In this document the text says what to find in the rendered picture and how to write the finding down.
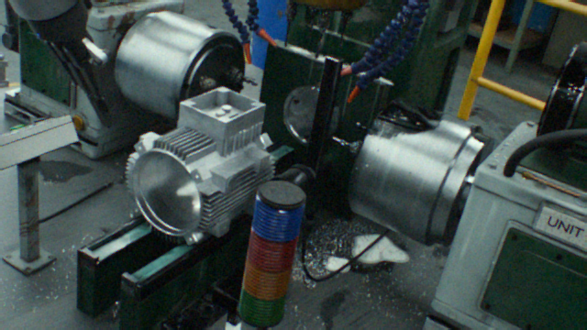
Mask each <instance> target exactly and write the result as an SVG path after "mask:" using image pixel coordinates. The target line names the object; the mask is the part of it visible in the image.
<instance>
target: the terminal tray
mask: <svg viewBox="0 0 587 330"><path fill-rule="evenodd" d="M222 89H226V90H225V91H222ZM188 103H193V104H188ZM255 104H259V105H255ZM265 106H266V105H265V104H262V103H259V102H257V101H254V100H252V99H251V98H248V97H247V96H244V95H242V94H240V93H236V92H233V91H231V90H229V89H227V88H226V87H220V88H217V89H215V90H213V91H210V92H208V93H204V94H201V95H199V96H197V97H195V98H192V99H190V100H187V101H184V102H182V103H180V111H179V121H178V123H179V127H178V129H181V128H183V127H184V129H186V128H187V127H189V129H191V128H192V129H193V130H196V129H197V132H199V131H201V134H202V133H204V132H205V136H207V135H209V139H211V138H212V139H213V143H215V142H217V147H216V152H217V153H218V154H219V155H220V157H221V158H223V157H224V158H226V157H227V155H228V156H229V157H230V155H231V152H232V153H233V154H235V152H236V151H238V152H239V149H244V146H245V147H246V148H247V147H248V145H249V144H250V145H251V141H252V142H253V143H255V139H256V137H257V136H259V135H260V132H261V127H262V124H263V118H264V112H265ZM222 117H226V118H227V119H223V118H222Z"/></svg>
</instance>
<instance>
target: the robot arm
mask: <svg viewBox="0 0 587 330"><path fill-rule="evenodd" d="M9 1H10V3H11V6H12V7H13V9H14V11H15V12H16V13H17V14H18V15H19V16H20V17H22V18H25V19H26V21H27V22H28V24H29V25H30V26H31V28H32V30H33V32H34V33H35V35H36V36H37V38H38V39H39V41H40V42H41V43H42V44H43V45H44V46H45V47H46V49H47V50H48V51H49V52H50V54H51V55H52V57H53V58H54V59H55V61H57V63H58V64H59V65H60V67H61V69H62V70H63V71H64V73H65V74H66V77H67V78H68V79H69V80H70V82H71V83H72V85H74V86H78V85H79V86H80V88H81V90H82V91H83V92H84V93H85V94H87V95H86V96H87V97H88V99H89V101H90V103H91V105H92V106H93V109H94V111H95V113H96V115H97V117H98V119H99V120H100V122H101V124H102V126H104V127H107V128H109V129H110V128H111V127H112V126H113V125H114V124H115V123H116V122H117V121H118V120H119V118H120V117H121V114H120V112H119V108H118V106H117V105H116V102H115V100H114V98H113V96H112V95H113V94H114V93H115V92H117V91H118V88H117V84H116V79H115V75H114V72H113V68H112V64H111V61H110V59H111V55H112V53H111V52H110V51H109V50H108V49H104V50H99V49H98V48H97V47H96V46H94V41H93V37H92V35H91V34H90V33H89V32H88V30H87V29H86V26H87V22H88V18H89V14H88V10H87V8H86V6H85V4H84V2H83V0H9Z"/></svg>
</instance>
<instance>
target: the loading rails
mask: <svg viewBox="0 0 587 330"><path fill-rule="evenodd" d="M283 142H284V140H282V139H280V140H278V141H277V142H275V143H273V144H272V145H270V146H269V147H267V148H266V150H267V153H269V154H271V156H272V157H274V159H272V160H273V161H275V163H274V164H272V165H273V166H275V167H276V168H275V169H273V170H274V171H276V172H275V173H273V175H275V177H276V176H277V175H280V174H283V173H284V172H285V171H286V170H287V169H288V168H290V167H292V162H293V157H294V149H293V148H289V147H287V146H285V145H284V144H283ZM331 162H332V161H331V160H328V161H326V162H324V161H323V165H322V169H321V173H320V178H319V182H318V183H317V184H315V187H314V189H313V190H312V191H311V192H309V193H308V194H307V195H306V196H305V197H306V199H305V222H306V231H308V232H311V231H312V230H314V229H315V228H316V227H318V226H319V222H320V218H319V217H317V216H314V213H316V212H317V211H320V210H321V209H322V208H323V203H324V199H325V195H326V190H327V184H328V179H329V175H330V172H331ZM252 217H253V214H249V213H247V212H245V211H244V215H242V216H241V217H240V218H238V219H237V220H235V221H234V222H232V223H230V224H229V230H228V232H227V233H226V234H225V235H223V236H221V237H218V236H213V235H211V236H210V237H208V238H207V239H205V240H204V241H202V242H201V243H199V245H197V244H195V243H194V244H192V245H190V246H189V245H188V244H187V242H186V240H184V241H183V242H181V243H180V244H177V242H175V243H173V241H172V242H170V239H168V240H166V237H165V238H161V236H158V233H157V234H154V229H153V230H152V231H150V226H149V227H147V219H146V216H145V215H143V214H142V215H140V216H137V217H135V218H133V219H131V220H129V221H127V222H125V223H124V224H123V225H120V226H119V227H117V228H115V229H114V230H112V231H110V232H108V233H106V234H104V235H102V236H100V237H97V238H95V239H93V240H92V241H91V242H89V243H87V244H85V245H83V246H81V247H78V248H77V292H76V308H77V309H79V310H81V311H82V312H83V313H85V314H87V315H88V316H90V317H91V318H95V317H96V316H97V315H99V314H101V313H103V312H104V311H106V310H107V309H109V308H110V307H112V306H113V305H115V304H116V303H117V302H119V301H120V308H119V324H118V330H163V324H165V323H166V322H167V321H169V320H170V319H171V318H173V317H174V316H175V315H176V314H178V313H179V312H180V311H182V310H184V309H185V308H187V307H188V306H189V305H190V304H191V303H193V302H194V301H196V300H197V299H198V298H199V297H200V296H203V297H204V296H205V295H207V294H208V293H211V294H213V289H214V287H215V286H216V285H217V284H218V283H219V282H221V281H222V280H224V279H225V278H226V277H227V276H228V275H230V274H231V273H232V272H234V271H235V270H237V269H238V268H239V267H241V266H242V265H243V264H245V263H246V261H247V256H248V250H249V239H250V235H251V228H252Z"/></svg>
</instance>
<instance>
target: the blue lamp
mask: <svg viewBox="0 0 587 330"><path fill-rule="evenodd" d="M304 211H305V205H303V206H302V207H300V208H297V209H294V210H290V211H284V210H278V209H274V208H271V207H269V206H268V205H266V204H265V203H263V202H262V201H261V200H260V199H259V197H258V195H257V194H256V202H255V206H254V212H253V217H252V229H253V231H254V232H255V233H256V234H257V235H258V236H260V237H264V238H267V239H269V240H273V241H288V240H291V239H294V238H296V237H298V236H299V234H300V229H301V224H302V220H303V215H304Z"/></svg>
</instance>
